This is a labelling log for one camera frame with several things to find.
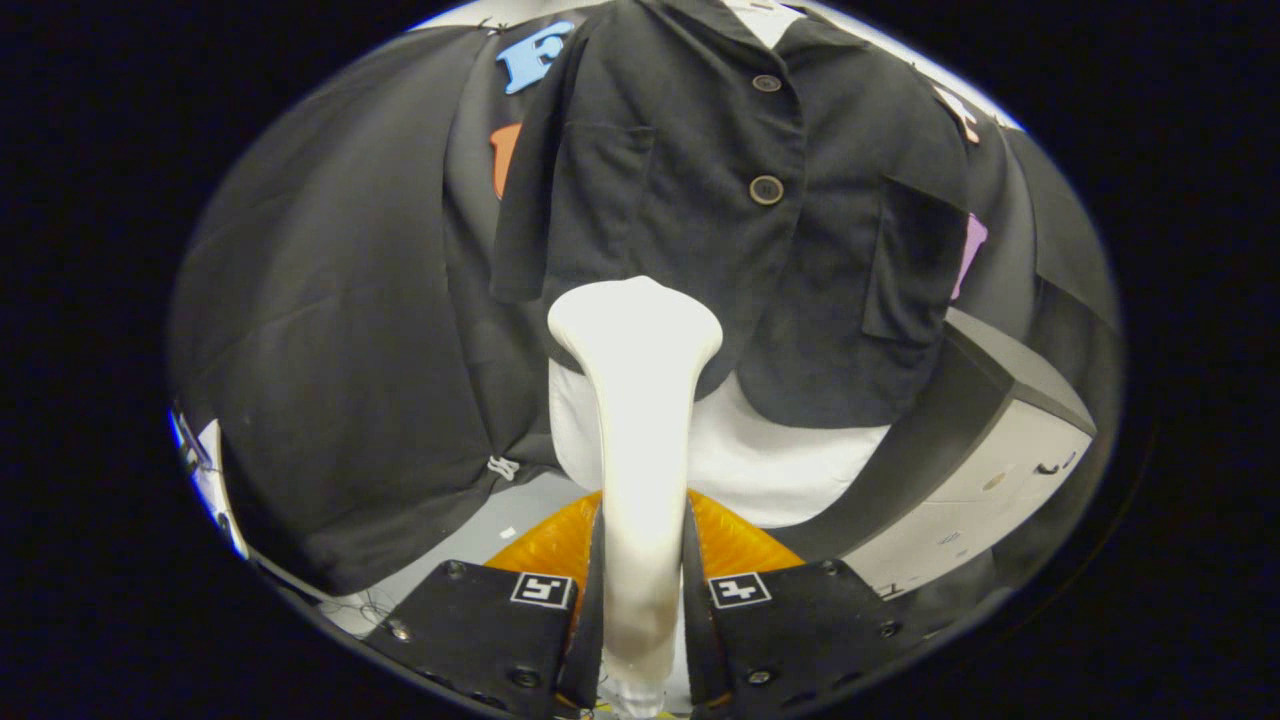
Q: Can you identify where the white and blue object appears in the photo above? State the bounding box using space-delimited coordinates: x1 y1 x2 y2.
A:
168 400 251 561

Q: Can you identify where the grey cabinet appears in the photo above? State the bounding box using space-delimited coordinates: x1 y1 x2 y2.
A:
800 308 1098 601

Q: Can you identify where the white garment steamer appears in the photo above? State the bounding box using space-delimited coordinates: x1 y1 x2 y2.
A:
547 276 724 716

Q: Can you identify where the black backdrop cloth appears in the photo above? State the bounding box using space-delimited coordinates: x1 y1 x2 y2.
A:
168 10 1121 596

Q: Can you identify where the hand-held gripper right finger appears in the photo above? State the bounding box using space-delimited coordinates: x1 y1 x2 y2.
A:
685 490 926 716

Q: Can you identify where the white mannequin torso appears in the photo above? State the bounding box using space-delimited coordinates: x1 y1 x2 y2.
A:
548 0 891 529

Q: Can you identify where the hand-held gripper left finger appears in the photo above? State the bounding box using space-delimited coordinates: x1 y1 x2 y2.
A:
360 490 607 716

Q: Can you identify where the black jacket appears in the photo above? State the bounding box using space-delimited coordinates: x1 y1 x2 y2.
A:
488 0 971 429

